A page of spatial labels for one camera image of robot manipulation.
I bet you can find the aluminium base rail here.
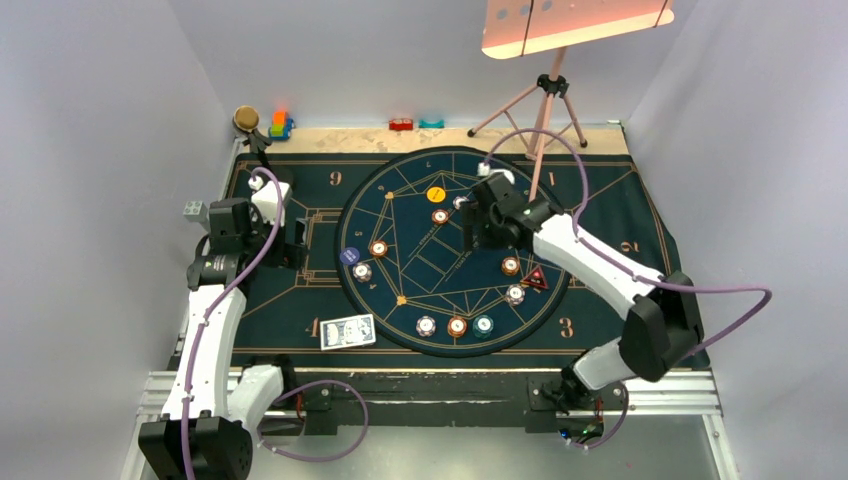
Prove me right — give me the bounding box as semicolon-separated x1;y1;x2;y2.
119;369;740;480

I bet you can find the orange poker chip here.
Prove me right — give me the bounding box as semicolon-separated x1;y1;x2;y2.
501;256;521;276
431;209;450;225
369;240;389;258

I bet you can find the red triangular all-in marker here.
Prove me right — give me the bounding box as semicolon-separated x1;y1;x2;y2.
521;265;549;290

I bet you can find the red toy block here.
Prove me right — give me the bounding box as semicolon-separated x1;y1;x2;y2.
388;117;416;131

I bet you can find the purple round blind button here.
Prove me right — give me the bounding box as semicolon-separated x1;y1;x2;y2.
339;247;361;266

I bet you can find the orange green blue block stack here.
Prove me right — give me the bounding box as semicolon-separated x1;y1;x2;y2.
268;110;295;141

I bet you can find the pink tripod stand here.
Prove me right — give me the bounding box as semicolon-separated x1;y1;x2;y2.
467;47;588;200

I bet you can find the grey lego brick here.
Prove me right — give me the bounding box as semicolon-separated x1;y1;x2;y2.
183;201;208;224

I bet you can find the yellow round dealer button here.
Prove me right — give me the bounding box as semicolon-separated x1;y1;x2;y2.
426;186;447;204

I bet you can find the dark green rectangular poker mat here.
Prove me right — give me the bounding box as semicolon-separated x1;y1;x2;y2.
225;152;711;371

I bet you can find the blue playing card deck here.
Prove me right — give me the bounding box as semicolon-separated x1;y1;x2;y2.
319;314;376;351

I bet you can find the teal toy block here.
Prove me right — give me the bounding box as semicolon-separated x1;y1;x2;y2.
418;118;445;129

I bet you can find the pink light panel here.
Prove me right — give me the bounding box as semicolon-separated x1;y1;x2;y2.
481;0;675;60

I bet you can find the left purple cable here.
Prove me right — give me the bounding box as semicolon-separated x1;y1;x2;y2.
177;165;370;480

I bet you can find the pink white chip stack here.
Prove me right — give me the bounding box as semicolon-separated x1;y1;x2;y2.
415;316;437;337

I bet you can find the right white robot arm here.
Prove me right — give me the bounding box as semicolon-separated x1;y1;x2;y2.
460;161;703;407

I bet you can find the teal chip stack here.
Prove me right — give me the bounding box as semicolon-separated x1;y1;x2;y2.
472;315;494;339

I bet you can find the orange chip stack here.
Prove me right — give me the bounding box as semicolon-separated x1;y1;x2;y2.
447;316;468;339

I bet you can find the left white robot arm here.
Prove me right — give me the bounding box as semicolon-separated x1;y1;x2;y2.
138;166;308;479

